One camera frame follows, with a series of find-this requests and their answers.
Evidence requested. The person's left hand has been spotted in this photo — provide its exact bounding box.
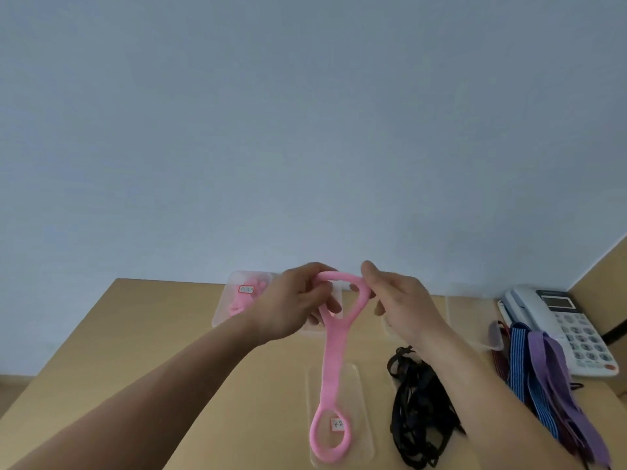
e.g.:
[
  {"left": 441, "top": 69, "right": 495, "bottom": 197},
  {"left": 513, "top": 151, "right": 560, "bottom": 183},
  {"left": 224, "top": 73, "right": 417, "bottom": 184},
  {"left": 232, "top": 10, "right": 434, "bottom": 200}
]
[{"left": 255, "top": 262, "right": 344, "bottom": 345}]

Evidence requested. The person's right hand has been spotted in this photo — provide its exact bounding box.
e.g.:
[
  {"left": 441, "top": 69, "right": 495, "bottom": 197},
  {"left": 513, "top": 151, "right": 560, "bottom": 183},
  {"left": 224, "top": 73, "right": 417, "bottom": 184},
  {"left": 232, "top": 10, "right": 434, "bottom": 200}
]
[{"left": 350, "top": 260, "right": 449, "bottom": 352}]

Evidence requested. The pink silicone loop strap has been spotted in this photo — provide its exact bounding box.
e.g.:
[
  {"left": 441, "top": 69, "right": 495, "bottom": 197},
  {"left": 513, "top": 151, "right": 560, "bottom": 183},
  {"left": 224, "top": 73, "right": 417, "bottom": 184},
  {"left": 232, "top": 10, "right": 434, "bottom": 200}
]
[{"left": 309, "top": 271, "right": 379, "bottom": 464}]

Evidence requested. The person's left forearm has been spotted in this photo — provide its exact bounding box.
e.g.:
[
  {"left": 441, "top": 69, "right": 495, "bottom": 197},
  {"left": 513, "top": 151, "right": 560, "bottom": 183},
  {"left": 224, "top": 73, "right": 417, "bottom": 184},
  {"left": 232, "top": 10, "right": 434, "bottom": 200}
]
[{"left": 0, "top": 312, "right": 273, "bottom": 470}]

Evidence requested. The person's right forearm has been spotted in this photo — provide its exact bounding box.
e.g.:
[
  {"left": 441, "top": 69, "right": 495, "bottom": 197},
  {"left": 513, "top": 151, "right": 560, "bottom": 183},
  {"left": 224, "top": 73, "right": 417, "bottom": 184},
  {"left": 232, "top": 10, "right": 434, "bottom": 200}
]
[{"left": 410, "top": 332, "right": 581, "bottom": 470}]

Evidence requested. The empty clear plastic box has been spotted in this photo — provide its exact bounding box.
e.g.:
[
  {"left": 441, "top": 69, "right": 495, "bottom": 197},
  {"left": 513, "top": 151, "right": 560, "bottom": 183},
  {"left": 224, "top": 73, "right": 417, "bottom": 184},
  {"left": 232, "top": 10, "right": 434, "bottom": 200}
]
[{"left": 381, "top": 283, "right": 506, "bottom": 352}]

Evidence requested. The clear plastic lid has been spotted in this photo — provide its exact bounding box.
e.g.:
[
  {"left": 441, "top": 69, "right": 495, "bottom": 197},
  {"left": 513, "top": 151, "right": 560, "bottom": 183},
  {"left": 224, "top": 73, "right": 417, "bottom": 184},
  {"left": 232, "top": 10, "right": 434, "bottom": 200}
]
[{"left": 305, "top": 362, "right": 376, "bottom": 468}]

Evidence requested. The white telephone handset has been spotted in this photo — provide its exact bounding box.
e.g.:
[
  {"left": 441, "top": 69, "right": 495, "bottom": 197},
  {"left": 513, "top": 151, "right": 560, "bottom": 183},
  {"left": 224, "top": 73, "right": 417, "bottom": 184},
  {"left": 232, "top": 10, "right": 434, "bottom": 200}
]
[{"left": 499, "top": 286, "right": 556, "bottom": 329}]

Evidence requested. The white desk telephone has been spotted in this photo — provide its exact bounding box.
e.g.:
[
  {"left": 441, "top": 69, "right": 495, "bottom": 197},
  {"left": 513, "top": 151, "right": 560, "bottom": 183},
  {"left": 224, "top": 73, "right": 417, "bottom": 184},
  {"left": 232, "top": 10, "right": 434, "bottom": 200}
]
[{"left": 497, "top": 285, "right": 621, "bottom": 379}]

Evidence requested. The pink silicone straps bundle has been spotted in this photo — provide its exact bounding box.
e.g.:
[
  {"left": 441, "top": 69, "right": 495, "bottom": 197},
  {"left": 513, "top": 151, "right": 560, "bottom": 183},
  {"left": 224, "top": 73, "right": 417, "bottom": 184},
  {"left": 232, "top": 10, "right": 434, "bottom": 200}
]
[{"left": 227, "top": 276, "right": 268, "bottom": 319}]

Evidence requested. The tangle of black straps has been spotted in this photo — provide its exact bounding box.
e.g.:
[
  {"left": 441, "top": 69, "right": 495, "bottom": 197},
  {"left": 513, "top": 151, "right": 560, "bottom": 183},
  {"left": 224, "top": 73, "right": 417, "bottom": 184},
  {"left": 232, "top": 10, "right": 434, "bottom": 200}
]
[{"left": 386, "top": 346, "right": 467, "bottom": 470}]

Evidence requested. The dark red strap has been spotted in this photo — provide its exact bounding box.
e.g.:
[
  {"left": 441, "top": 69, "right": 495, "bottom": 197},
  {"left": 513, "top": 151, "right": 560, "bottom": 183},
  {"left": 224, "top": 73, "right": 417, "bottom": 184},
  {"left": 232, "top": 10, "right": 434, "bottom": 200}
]
[{"left": 488, "top": 320, "right": 513, "bottom": 383}]

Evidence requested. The clear box with pink straps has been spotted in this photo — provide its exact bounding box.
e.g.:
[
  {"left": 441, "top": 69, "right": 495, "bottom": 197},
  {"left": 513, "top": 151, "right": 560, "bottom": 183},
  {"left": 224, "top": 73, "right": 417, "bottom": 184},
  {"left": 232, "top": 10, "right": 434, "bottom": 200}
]
[{"left": 211, "top": 270, "right": 330, "bottom": 336}]

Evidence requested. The blue striped strap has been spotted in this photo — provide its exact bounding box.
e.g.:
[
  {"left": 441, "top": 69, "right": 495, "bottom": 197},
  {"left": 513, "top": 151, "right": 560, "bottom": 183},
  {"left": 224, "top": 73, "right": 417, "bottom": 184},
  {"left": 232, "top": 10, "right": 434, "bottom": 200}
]
[{"left": 506, "top": 322, "right": 562, "bottom": 441}]

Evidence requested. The purple fabric strap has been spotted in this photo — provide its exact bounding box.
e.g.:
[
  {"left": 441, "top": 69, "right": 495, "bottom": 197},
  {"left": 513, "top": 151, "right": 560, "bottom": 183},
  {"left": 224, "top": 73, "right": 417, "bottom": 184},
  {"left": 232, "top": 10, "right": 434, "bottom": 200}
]
[{"left": 526, "top": 330, "right": 613, "bottom": 468}]

